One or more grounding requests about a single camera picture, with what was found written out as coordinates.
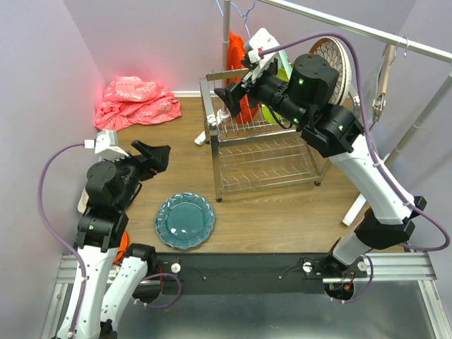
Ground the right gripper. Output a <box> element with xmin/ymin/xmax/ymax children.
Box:
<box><xmin>212</xmin><ymin>58</ymin><xmax>307</xmax><ymax>129</ymax></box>

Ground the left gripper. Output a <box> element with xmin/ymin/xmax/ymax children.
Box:
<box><xmin>106</xmin><ymin>139</ymin><xmax>172</xmax><ymax>209</ymax></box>

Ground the lime green plate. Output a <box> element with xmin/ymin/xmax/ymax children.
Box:
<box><xmin>261</xmin><ymin>68</ymin><xmax>289</xmax><ymax>124</ymax></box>

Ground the teal scalloped plate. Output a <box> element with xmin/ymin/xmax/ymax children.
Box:
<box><xmin>155</xmin><ymin>192</ymin><xmax>215</xmax><ymax>250</ymax></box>

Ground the white ringed grey plate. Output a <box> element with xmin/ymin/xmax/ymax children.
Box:
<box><xmin>77</xmin><ymin>189</ymin><xmax>89</xmax><ymax>213</ymax></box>

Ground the orange plate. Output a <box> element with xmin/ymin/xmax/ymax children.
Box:
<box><xmin>118</xmin><ymin>231</ymin><xmax>129</xmax><ymax>258</ymax></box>

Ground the large floral brown-rim plate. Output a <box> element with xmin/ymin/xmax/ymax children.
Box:
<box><xmin>329</xmin><ymin>37</ymin><xmax>352</xmax><ymax>105</ymax></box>

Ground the pale blue rectangular dish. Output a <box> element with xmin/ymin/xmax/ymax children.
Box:
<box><xmin>277</xmin><ymin>50</ymin><xmax>292</xmax><ymax>78</ymax></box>

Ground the small floral brown-rim plate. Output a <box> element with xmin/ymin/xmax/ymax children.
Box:
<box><xmin>310</xmin><ymin>37</ymin><xmax>344</xmax><ymax>81</ymax></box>

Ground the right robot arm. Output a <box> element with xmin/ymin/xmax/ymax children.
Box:
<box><xmin>214</xmin><ymin>54</ymin><xmax>427</xmax><ymax>277</ymax></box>

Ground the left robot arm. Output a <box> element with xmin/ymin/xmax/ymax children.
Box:
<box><xmin>56</xmin><ymin>136</ymin><xmax>171</xmax><ymax>338</ymax></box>

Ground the steel two-tier dish rack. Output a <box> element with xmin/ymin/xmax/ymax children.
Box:
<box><xmin>199</xmin><ymin>71</ymin><xmax>332</xmax><ymax>202</ymax></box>

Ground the orange cloth on hanger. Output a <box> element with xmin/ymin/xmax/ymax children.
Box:
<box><xmin>226</xmin><ymin>31</ymin><xmax>258</xmax><ymax>124</ymax></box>

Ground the pink plastic bag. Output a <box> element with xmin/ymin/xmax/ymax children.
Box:
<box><xmin>94</xmin><ymin>76</ymin><xmax>182</xmax><ymax>131</ymax></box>

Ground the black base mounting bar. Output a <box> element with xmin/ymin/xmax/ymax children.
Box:
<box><xmin>156</xmin><ymin>252</ymin><xmax>367</xmax><ymax>295</ymax></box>

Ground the wooden clip hanger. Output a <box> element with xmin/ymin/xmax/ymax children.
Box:
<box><xmin>372</xmin><ymin>44</ymin><xmax>398</xmax><ymax>124</ymax></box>

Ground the white clothes rack frame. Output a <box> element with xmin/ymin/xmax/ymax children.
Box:
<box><xmin>207</xmin><ymin>1</ymin><xmax>451</xmax><ymax>226</ymax></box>

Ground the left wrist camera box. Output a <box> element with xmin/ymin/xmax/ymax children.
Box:
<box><xmin>82</xmin><ymin>129</ymin><xmax>130</xmax><ymax>162</ymax></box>

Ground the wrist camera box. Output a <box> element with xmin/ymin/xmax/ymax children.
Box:
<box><xmin>244</xmin><ymin>28</ymin><xmax>280</xmax><ymax>71</ymax></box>
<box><xmin>82</xmin><ymin>129</ymin><xmax>130</xmax><ymax>162</ymax></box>

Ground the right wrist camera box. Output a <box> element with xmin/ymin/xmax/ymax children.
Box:
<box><xmin>244</xmin><ymin>28</ymin><xmax>280</xmax><ymax>71</ymax></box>

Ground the blue wire hanger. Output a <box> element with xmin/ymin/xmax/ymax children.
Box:
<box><xmin>213</xmin><ymin>0</ymin><xmax>261</xmax><ymax>68</ymax></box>

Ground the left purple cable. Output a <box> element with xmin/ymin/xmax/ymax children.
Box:
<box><xmin>37</xmin><ymin>141</ymin><xmax>89</xmax><ymax>339</ymax></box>

